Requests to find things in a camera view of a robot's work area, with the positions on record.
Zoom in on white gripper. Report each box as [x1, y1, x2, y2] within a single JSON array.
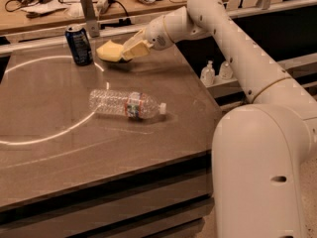
[[122, 17, 173, 60]]

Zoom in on yellow sponge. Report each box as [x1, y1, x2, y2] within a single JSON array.
[[96, 41, 132, 62]]

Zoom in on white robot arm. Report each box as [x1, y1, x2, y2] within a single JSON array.
[[123, 0, 317, 238]]

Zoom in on blue pepsi can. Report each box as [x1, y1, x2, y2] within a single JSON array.
[[65, 24, 93, 65]]

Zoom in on clear plastic water bottle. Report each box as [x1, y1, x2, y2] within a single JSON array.
[[89, 89, 166, 119]]

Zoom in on left sanitizer bottle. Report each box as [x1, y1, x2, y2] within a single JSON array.
[[200, 60, 215, 87]]

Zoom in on sanitizer bottle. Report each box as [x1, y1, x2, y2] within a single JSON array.
[[219, 61, 233, 80], [200, 60, 215, 87]]

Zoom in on right sanitizer bottle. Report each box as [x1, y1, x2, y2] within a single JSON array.
[[219, 61, 233, 80]]

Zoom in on grey metal post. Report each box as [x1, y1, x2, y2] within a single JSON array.
[[80, 0, 100, 38]]

